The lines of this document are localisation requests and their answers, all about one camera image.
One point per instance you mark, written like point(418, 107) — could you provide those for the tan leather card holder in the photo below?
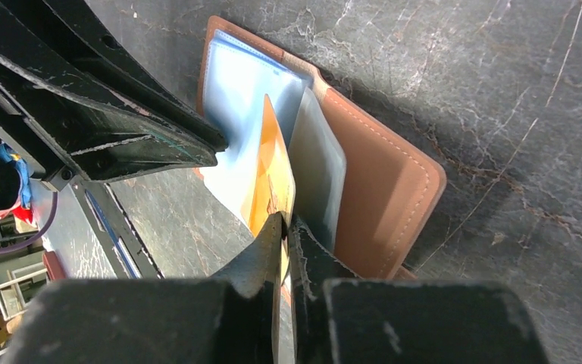
point(391, 187)

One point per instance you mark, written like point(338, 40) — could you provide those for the orange credit card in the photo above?
point(274, 188)

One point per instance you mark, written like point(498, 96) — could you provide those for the blue credit card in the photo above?
point(237, 80)

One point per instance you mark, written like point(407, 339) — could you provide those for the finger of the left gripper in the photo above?
point(58, 117)
point(73, 30)

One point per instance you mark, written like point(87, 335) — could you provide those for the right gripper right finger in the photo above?
point(311, 264)

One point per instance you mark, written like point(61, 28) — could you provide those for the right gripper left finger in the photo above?
point(249, 327)

